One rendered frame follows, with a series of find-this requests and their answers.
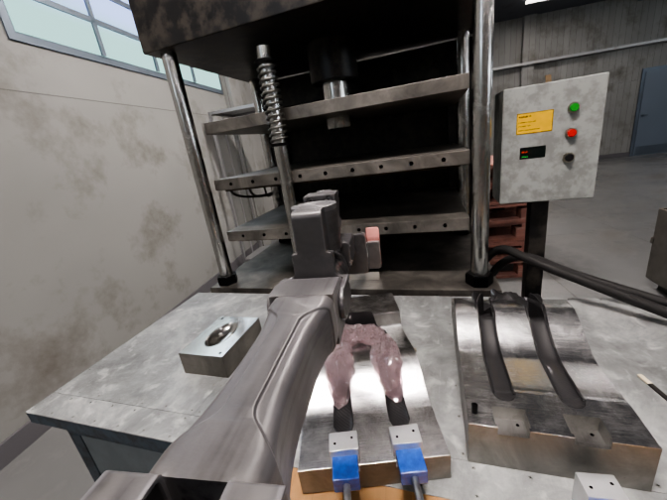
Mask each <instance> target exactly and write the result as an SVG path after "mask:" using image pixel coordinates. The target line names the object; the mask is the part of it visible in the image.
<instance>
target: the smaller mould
mask: <svg viewBox="0 0 667 500"><path fill-rule="evenodd" d="M260 331H261V325H260V320H259V317H240V316H220V317H219V318H218V319H217V320H216V321H215V322H214V323H212V324H211V325H210V326H209V327H208V328H207V329H206V330H204V331H203V332H202V333H201V334H200V335H199V336H198V337H196V338H195V339H194V340H193V341H192V342H191V343H190V344H188V345H187V346H186V347H185V348H184V349H183V350H182V351H180V352H179V356H180V358H181V361H182V364H183V367H184V370H185V373H190V374H199V375H207V376H215V377H224V378H228V377H229V376H230V375H231V374H232V373H233V371H234V370H235V369H236V368H237V366H238V365H239V364H240V362H241V361H242V359H243V358H244V356H245V355H246V353H247V352H248V350H249V349H250V347H251V346H252V344H253V343H254V341H255V340H256V338H257V336H258V335H259V333H260Z"/></svg>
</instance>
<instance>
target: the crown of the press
mask: <svg viewBox="0 0 667 500"><path fill-rule="evenodd" d="M128 2H129V5H130V9H131V12H132V16H133V19H134V23H135V26H136V30H137V33H138V37H139V40H140V44H141V47H142V51H143V54H144V55H147V56H151V57H154V58H158V59H161V55H160V53H163V52H174V53H176V54H177V57H178V61H179V64H183V65H187V66H190V67H194V68H198V69H201V70H205V71H209V72H212V73H216V74H220V75H224V76H227V77H231V78H235V79H238V80H242V81H246V82H249V79H251V78H258V74H259V73H258V72H257V67H258V66H255V65H254V61H255V60H257V55H256V49H255V48H256V47H257V46H260V45H269V46H270V49H271V55H272V58H275V59H276V60H277V63H276V67H274V69H276V70H277V71H278V72H277V73H275V76H278V77H284V76H288V75H293V74H297V73H301V72H306V71H309V72H310V77H311V84H312V86H314V87H322V88H323V92H324V100H327V99H332V98H337V97H343V96H348V95H349V92H348V84H349V83H351V82H354V81H356V80H357V79H358V72H357V62H356V61H358V60H362V59H367V58H371V57H375V56H380V55H384V54H389V53H393V52H398V51H402V50H406V49H411V48H415V47H420V46H424V45H428V44H432V43H436V42H441V41H445V40H450V39H454V38H456V32H458V31H460V30H464V29H469V34H470V35H472V0H128ZM249 83H250V82H249ZM327 122H328V129H329V130H331V129H340V128H346V127H351V126H352V120H351V116H340V117H335V118H330V119H327Z"/></svg>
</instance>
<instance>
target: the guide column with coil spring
mask: <svg viewBox="0 0 667 500"><path fill-rule="evenodd" d="M255 49H256V55H257V58H258V59H261V58H272V55H271V49H270V46H269V45H260V46H257V47H256V48H255ZM272 69H274V66H266V67H263V68H260V69H259V70H260V72H263V71H266V70H272ZM269 76H275V72H270V73H265V74H263V75H261V79H263V78H265V77H269ZM272 82H276V78H274V79H268V80H265V81H263V82H262V85H265V84H268V83H272ZM276 88H277V85H271V86H267V87H265V88H263V91H267V90H270V89H276ZM273 95H279V94H278V91H274V92H269V93H266V94H264V97H265V98H266V97H269V96H273ZM275 101H280V100H279V97H276V98H271V99H268V100H265V102H266V104H267V103H271V102H275ZM276 107H281V106H280V103H277V104H273V105H269V106H267V107H266V108H267V110H269V109H272V108H276ZM277 113H282V112H281V109H279V110H274V111H271V112H268V116H270V115H273V114H277ZM278 119H283V117H282V115H280V116H276V117H272V118H269V122H271V121H274V120H278ZM279 125H284V123H283V121H281V122H277V123H273V124H270V128H272V127H275V126H279ZM284 130H285V129H284V127H281V128H277V129H273V130H271V134H272V133H275V132H279V131H284ZM284 136H286V135H285V133H281V134H277V135H274V136H272V140H273V139H276V138H280V137H284ZM283 142H287V141H286V138H285V139H281V140H277V141H274V142H273V144H276V143H283ZM274 151H275V156H276V161H277V167H278V172H279V178H280V183H281V188H282V194H283V198H284V204H285V209H286V214H287V220H288V225H289V230H290V236H291V241H292V247H293V252H294V253H296V250H295V245H294V239H293V238H294V234H293V228H292V223H291V213H292V210H291V207H293V206H295V205H298V204H297V199H296V193H295V187H294V181H293V175H292V170H291V164H290V158H289V152H288V146H287V145H286V146H279V147H274Z"/></svg>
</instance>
